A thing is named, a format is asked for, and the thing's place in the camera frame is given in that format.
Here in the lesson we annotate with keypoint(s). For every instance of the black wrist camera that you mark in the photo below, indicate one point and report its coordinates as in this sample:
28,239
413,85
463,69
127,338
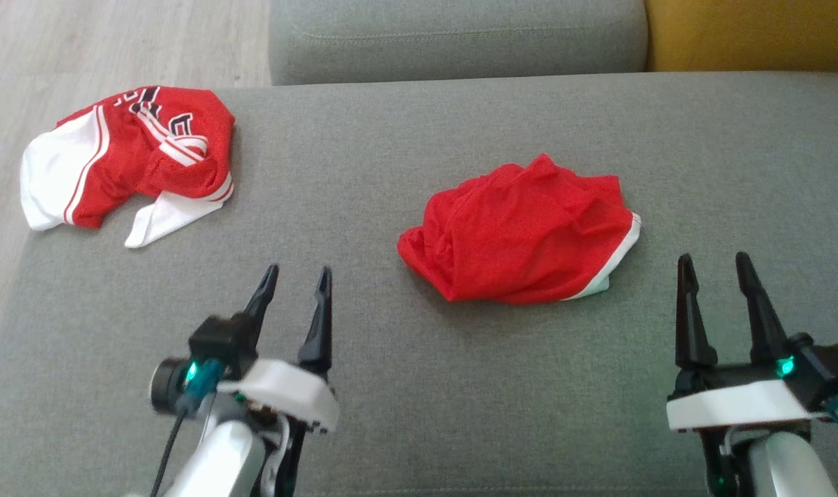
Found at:
219,342
830,366

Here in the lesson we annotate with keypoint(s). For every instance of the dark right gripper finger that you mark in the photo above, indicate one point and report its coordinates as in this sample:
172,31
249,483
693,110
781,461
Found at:
692,324
764,324

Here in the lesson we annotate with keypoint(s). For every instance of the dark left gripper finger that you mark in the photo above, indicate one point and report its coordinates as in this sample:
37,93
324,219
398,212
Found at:
266,297
319,331

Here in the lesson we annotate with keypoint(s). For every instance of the red white basketball shorts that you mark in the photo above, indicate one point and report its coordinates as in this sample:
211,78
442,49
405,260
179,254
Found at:
522,235

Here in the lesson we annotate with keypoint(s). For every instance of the red white lettered jersey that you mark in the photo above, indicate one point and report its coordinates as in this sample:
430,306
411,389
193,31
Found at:
136,159

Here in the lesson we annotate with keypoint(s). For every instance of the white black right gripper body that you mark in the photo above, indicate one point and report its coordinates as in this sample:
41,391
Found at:
736,404

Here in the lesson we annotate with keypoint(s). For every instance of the yellow sofa backrest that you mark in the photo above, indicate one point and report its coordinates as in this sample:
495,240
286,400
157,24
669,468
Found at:
750,31

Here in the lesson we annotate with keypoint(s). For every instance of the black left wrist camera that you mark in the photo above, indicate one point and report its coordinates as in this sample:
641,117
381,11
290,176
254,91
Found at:
219,342

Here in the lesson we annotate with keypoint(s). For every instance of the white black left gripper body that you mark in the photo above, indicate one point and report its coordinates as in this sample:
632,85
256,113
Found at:
288,393

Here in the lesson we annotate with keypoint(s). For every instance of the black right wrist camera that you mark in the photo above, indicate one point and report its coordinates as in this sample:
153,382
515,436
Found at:
830,366

